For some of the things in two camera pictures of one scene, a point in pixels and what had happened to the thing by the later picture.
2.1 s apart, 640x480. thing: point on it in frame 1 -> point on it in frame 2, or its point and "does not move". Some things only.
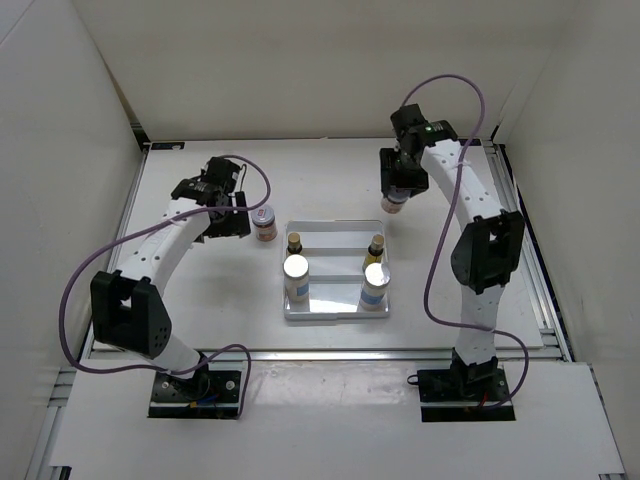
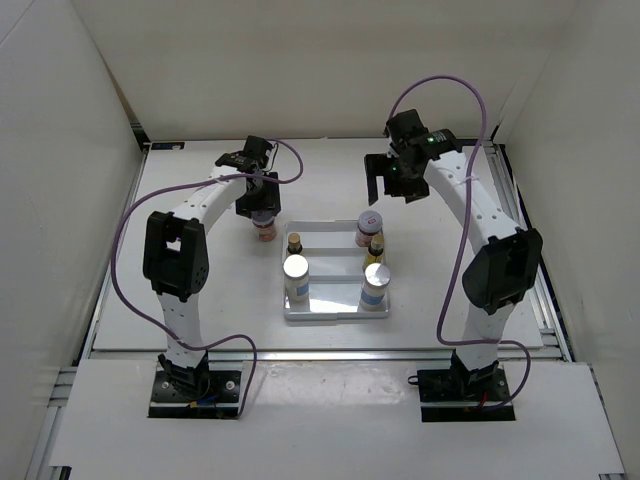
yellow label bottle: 294,243 does not move
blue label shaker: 297,280 does not move
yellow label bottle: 375,251 does not move
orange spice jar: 392,204 -> 369,224
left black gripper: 240,223 -> 270,201
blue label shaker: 377,277 does not move
